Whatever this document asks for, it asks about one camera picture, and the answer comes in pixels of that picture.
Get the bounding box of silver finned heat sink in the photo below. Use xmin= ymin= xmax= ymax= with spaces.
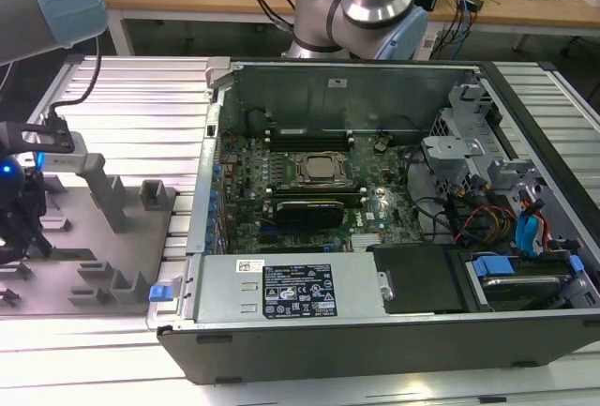
xmin=349 ymin=232 xmax=383 ymax=253

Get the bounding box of yellow red black wire bundle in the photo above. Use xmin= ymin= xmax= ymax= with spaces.
xmin=449 ymin=203 xmax=517 ymax=250

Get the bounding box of black camera cable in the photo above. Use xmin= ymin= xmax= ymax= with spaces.
xmin=46 ymin=35 xmax=104 ymax=121

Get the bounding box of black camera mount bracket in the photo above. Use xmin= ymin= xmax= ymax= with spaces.
xmin=0 ymin=118 xmax=77 ymax=155

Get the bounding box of black and grey PC case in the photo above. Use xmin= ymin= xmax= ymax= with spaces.
xmin=147 ymin=56 xmax=600 ymax=386

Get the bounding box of grey parts rack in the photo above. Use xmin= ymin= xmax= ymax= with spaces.
xmin=0 ymin=152 xmax=180 ymax=319

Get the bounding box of blue flat wire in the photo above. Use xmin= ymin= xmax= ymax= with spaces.
xmin=515 ymin=194 xmax=548 ymax=257

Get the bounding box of hard disk in blue carrier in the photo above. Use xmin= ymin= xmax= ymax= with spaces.
xmin=467 ymin=251 xmax=586 ymax=314

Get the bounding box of black looped cable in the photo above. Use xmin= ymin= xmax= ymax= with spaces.
xmin=412 ymin=195 xmax=454 ymax=241

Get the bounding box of thin blue cable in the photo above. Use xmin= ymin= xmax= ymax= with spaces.
xmin=452 ymin=0 xmax=473 ymax=58

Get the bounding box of green motherboard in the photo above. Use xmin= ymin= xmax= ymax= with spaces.
xmin=213 ymin=128 xmax=426 ymax=255

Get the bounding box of black Nvidia graphics card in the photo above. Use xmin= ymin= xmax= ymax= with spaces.
xmin=273 ymin=198 xmax=346 ymax=230

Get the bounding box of wooden desk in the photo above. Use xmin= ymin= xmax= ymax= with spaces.
xmin=100 ymin=0 xmax=600 ymax=58

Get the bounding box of black plastic cover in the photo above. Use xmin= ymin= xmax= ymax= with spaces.
xmin=367 ymin=245 xmax=473 ymax=316

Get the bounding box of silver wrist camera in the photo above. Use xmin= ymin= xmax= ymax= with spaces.
xmin=37 ymin=142 xmax=90 ymax=175

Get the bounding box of orange flat wire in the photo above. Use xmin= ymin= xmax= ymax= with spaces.
xmin=537 ymin=202 xmax=553 ymax=253

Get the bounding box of RAM slot with white latches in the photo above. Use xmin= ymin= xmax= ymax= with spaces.
xmin=264 ymin=138 xmax=355 ymax=146
xmin=264 ymin=128 xmax=353 ymax=137

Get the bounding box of silver CPU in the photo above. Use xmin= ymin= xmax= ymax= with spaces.
xmin=304 ymin=158 xmax=332 ymax=177

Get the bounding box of metal socket cover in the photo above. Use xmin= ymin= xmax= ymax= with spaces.
xmin=292 ymin=152 xmax=348 ymax=186

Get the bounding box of CPU socket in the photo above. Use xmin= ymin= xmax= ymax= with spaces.
xmin=290 ymin=151 xmax=351 ymax=187

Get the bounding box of grey power supply unit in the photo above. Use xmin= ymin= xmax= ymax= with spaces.
xmin=185 ymin=253 xmax=393 ymax=325

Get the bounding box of grey metal drive cage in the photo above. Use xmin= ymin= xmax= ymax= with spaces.
xmin=420 ymin=81 xmax=554 ymax=201

